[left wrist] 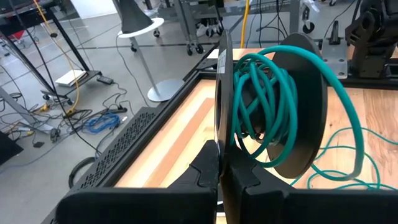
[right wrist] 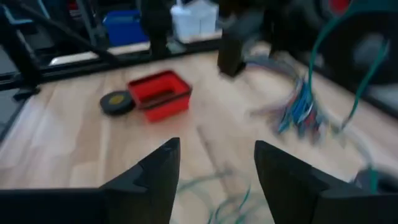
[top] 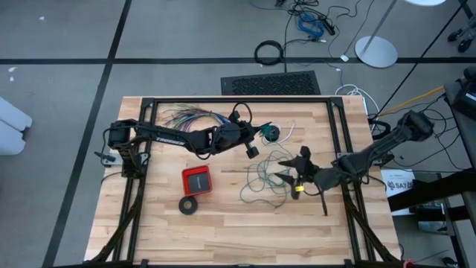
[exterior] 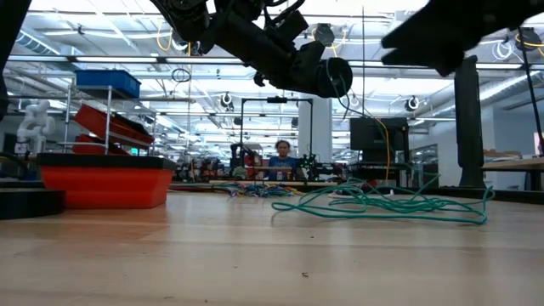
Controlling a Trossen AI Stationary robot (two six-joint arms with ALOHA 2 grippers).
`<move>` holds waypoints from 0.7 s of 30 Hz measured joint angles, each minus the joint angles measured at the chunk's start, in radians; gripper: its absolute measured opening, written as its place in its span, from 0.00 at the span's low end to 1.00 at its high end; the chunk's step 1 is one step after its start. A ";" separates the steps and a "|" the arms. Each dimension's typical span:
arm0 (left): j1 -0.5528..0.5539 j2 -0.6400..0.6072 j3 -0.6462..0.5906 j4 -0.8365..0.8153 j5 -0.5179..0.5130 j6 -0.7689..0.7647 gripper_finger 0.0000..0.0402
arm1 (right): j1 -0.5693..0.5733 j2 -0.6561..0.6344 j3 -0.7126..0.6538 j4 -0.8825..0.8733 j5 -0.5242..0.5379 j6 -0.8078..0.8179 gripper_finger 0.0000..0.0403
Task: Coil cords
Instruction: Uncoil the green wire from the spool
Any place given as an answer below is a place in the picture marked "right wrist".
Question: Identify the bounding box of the blue plastic bin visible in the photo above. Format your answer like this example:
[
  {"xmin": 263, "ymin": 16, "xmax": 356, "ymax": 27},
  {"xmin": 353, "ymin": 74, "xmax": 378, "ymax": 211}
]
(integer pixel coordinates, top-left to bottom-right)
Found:
[{"xmin": 101, "ymin": 9, "xmax": 150, "ymax": 47}]

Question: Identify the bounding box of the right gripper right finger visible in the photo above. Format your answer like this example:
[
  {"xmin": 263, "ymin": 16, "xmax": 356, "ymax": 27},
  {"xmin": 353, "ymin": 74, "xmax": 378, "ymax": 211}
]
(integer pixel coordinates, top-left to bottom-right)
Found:
[{"xmin": 254, "ymin": 141, "xmax": 398, "ymax": 224}]

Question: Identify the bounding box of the green cord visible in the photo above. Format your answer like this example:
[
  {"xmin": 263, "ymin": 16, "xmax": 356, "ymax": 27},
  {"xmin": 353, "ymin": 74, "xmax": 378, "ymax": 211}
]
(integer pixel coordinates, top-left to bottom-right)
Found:
[{"xmin": 177, "ymin": 0, "xmax": 391, "ymax": 224}]

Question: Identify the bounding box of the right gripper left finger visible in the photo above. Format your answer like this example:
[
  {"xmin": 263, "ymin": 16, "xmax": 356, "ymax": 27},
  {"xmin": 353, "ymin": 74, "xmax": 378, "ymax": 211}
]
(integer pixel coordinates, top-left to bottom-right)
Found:
[{"xmin": 0, "ymin": 138, "xmax": 181, "ymax": 224}]

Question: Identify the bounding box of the multicolour wire bundle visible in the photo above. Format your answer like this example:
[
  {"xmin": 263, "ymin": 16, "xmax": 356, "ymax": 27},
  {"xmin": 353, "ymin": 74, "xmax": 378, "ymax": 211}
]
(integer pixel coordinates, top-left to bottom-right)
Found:
[{"xmin": 245, "ymin": 54, "xmax": 346, "ymax": 144}]

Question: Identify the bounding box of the black tape roll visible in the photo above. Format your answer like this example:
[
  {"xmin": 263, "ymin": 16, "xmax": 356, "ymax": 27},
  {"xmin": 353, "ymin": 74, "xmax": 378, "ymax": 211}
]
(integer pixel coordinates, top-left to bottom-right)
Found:
[{"xmin": 99, "ymin": 90, "xmax": 137, "ymax": 116}]

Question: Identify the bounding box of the red square tray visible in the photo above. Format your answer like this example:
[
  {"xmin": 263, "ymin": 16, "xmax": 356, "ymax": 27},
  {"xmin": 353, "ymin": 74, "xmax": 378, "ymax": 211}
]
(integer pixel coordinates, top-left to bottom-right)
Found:
[{"xmin": 127, "ymin": 70, "xmax": 193, "ymax": 123}]

